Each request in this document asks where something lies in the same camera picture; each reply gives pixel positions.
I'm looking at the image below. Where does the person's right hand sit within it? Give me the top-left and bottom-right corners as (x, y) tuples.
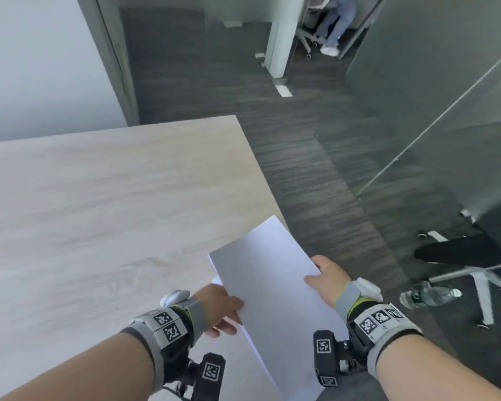
(303, 255), (352, 309)

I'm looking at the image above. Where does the person's left hand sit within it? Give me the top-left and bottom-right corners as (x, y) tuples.
(191, 283), (245, 339)

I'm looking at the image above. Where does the stack of white sheets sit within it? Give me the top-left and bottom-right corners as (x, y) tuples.
(208, 214), (350, 401)

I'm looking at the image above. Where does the person's right forearm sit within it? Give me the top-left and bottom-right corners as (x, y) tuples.
(375, 334), (501, 401)

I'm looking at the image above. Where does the person's left forearm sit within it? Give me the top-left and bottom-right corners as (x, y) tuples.
(0, 331), (156, 401)

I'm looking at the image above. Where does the clear plastic water bottle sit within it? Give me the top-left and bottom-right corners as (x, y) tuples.
(400, 281), (463, 310)

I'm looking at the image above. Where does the light wooden table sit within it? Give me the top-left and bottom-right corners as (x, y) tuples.
(0, 115), (293, 401)

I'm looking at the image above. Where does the grey office chair base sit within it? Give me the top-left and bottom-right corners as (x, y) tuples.
(296, 27), (325, 60)

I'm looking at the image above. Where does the white pillar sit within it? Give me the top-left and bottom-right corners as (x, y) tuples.
(265, 0), (303, 79)

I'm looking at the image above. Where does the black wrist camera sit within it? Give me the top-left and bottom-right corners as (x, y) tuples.
(179, 353), (226, 401)
(313, 329), (347, 388)

